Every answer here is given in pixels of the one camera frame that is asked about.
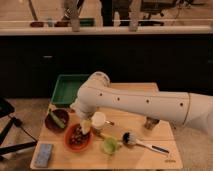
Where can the blue sponge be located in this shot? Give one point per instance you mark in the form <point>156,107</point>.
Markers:
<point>43,156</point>

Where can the white cup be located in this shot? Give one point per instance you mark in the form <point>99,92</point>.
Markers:
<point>98,120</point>

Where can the black tripod stand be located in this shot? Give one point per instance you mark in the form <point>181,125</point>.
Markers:
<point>6,147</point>

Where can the green cup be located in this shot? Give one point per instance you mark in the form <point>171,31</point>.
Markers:
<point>109,146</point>

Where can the small brown jar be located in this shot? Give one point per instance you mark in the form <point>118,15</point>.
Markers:
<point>150,123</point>

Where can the dark purple grapes bunch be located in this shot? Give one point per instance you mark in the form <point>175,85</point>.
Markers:
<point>77,137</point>

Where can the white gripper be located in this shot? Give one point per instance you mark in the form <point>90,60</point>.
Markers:
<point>85,125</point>

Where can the red bowl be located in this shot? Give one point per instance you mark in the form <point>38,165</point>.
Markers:
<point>76,148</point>

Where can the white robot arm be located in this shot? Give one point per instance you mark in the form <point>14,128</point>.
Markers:
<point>190,109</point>

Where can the green plastic tray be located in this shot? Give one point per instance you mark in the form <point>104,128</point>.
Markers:
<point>66,88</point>

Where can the dark brown bowl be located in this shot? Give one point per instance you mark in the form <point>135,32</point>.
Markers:
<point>62,115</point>

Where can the green cucumber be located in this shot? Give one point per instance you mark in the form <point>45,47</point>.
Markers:
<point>57,120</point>

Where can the dish brush with white handle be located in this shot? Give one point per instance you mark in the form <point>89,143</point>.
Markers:
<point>130,139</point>

